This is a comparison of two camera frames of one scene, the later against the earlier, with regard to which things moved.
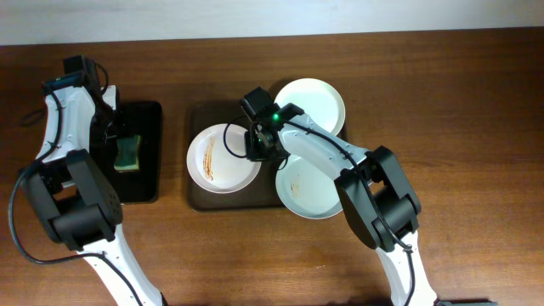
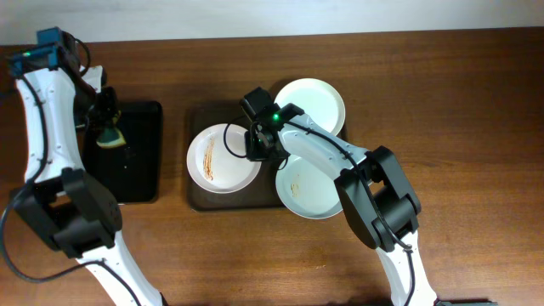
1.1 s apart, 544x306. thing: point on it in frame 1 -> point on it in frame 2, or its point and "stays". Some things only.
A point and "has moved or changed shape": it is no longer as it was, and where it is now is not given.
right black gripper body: (256, 149) stays
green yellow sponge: (128, 155) has moved or changed shape
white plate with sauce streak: (212, 166) stays
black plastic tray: (141, 118) stays
